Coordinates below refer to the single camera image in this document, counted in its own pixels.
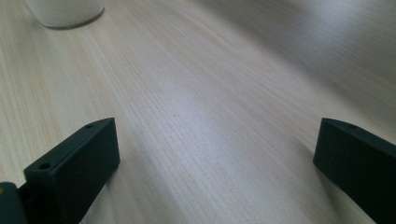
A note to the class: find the white cup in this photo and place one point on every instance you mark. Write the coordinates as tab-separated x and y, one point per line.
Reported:
67	12

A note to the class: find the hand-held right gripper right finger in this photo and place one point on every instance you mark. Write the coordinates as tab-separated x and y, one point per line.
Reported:
358	158

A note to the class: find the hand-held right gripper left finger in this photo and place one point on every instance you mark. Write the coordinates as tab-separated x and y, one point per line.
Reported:
77	168

